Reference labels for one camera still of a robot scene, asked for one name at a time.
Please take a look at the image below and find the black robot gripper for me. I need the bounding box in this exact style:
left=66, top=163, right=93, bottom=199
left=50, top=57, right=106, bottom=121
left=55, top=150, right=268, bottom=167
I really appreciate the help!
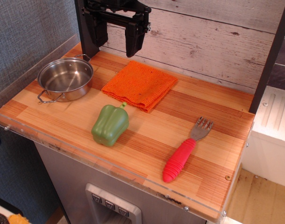
left=83, top=0, right=152, bottom=57

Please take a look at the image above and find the green toy bell pepper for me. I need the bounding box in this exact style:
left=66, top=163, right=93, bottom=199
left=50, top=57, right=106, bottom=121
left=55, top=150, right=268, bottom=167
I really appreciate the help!
left=91, top=102, right=129, bottom=147

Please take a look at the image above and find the stainless steel pot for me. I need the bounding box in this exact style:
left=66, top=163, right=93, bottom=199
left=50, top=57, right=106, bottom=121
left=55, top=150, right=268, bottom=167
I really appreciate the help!
left=37, top=54, right=94, bottom=103

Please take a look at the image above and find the orange folded cloth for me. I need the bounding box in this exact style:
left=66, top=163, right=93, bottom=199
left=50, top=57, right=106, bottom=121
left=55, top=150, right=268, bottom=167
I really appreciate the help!
left=102, top=61, right=178, bottom=112

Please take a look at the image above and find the clear acrylic edge guard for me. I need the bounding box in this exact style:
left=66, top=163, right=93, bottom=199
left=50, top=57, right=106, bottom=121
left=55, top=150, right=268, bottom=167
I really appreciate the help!
left=0, top=107, right=231, bottom=222

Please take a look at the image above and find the grey toy fridge cabinet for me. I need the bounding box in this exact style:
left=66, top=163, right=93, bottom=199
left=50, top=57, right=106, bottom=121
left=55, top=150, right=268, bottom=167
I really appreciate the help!
left=35, top=143, right=206, bottom=224

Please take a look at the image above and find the white toy sink unit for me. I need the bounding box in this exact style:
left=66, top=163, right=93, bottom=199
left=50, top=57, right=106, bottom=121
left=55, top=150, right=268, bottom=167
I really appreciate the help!
left=242, top=86, right=285, bottom=186

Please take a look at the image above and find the red handled metal fork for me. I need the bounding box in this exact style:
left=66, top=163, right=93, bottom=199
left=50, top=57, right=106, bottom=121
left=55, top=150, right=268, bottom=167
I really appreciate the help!
left=162, top=117, right=214, bottom=183

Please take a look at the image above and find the dark vertical frame post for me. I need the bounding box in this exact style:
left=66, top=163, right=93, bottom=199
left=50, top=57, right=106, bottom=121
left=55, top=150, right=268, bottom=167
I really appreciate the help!
left=249, top=8, right=285, bottom=114

